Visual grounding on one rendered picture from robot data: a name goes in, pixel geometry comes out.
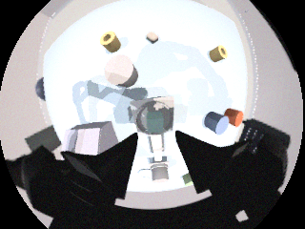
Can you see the brown cylinder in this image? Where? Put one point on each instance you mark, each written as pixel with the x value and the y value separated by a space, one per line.
pixel 235 116

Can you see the white balance beam with round pans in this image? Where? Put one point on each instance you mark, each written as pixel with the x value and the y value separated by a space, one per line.
pixel 139 109

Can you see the small grey pebble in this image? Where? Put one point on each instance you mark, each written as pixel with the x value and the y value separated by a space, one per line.
pixel 151 36

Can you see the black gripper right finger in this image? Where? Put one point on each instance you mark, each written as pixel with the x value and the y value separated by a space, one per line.
pixel 206 162

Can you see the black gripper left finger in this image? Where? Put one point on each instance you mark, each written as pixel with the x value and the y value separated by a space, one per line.
pixel 112 168

